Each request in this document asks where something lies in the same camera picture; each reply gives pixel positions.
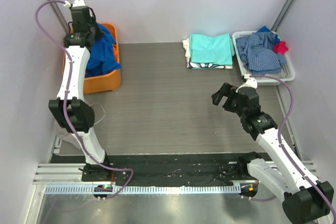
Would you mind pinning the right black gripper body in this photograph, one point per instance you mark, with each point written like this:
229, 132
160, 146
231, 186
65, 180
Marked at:
229, 97

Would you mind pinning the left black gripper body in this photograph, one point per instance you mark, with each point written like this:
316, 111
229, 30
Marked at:
97, 33

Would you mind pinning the blue t shirt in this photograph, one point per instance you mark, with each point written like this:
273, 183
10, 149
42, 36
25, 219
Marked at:
102, 56

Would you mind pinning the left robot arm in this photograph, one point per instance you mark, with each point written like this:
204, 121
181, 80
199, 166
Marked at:
69, 108

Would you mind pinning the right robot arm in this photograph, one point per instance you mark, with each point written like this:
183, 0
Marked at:
303, 197

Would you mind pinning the folded teal t shirt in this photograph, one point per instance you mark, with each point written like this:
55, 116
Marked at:
217, 50

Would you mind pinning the orange t shirt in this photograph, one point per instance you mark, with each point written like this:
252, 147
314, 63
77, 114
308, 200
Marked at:
115, 49

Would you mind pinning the blue checkered shirt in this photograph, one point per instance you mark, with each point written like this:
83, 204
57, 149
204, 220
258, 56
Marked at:
256, 51

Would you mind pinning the folded white printed t shirt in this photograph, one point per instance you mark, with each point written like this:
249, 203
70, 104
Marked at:
193, 65

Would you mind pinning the red cloth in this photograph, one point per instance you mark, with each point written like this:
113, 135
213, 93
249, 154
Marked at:
281, 48

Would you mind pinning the orange plastic tub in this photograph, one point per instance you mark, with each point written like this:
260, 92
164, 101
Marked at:
105, 79

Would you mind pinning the blue cloth in basket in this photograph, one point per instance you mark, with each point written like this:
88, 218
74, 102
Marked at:
266, 29

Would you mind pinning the grey cap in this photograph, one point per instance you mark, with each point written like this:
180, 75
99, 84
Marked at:
62, 134

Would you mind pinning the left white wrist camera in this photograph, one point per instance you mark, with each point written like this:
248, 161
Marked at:
75, 3

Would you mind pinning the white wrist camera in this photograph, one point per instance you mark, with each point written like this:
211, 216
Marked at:
248, 82
75, 3

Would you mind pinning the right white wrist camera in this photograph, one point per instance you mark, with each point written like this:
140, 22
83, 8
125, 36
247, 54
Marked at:
248, 82

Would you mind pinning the slotted white cable duct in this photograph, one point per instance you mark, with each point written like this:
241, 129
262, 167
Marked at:
73, 189

